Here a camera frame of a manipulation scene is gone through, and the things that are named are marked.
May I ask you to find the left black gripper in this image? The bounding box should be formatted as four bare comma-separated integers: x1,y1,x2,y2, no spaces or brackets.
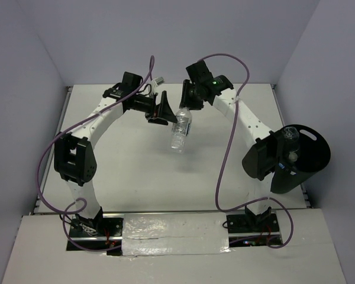
133,91,178,127

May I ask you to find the labelled bottle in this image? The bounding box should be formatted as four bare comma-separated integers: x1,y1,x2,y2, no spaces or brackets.
170,108,192,153

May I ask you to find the clear bottle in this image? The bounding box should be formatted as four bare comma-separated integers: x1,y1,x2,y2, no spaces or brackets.
282,127,300,163
279,163,297,176

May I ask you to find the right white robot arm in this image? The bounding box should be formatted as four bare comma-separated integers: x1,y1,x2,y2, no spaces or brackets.
180,59,282,231

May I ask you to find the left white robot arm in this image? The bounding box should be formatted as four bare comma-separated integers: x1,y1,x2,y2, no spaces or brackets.
54,72,177,236

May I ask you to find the black round bin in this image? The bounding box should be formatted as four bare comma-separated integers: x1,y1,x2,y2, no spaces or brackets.
270,124,331,194

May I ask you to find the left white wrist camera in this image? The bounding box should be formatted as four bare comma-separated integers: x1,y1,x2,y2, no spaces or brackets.
140,77,165,96

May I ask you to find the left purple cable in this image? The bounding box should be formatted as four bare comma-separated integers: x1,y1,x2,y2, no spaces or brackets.
35,55,156,252

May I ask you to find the purple cable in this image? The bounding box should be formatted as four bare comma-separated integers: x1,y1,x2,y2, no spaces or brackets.
35,55,156,252
201,53,295,251

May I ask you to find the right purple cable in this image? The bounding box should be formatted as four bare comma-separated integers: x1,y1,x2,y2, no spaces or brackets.
201,53,295,251

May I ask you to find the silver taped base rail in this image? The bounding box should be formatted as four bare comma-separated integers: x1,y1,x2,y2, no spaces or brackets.
66,212,283,256

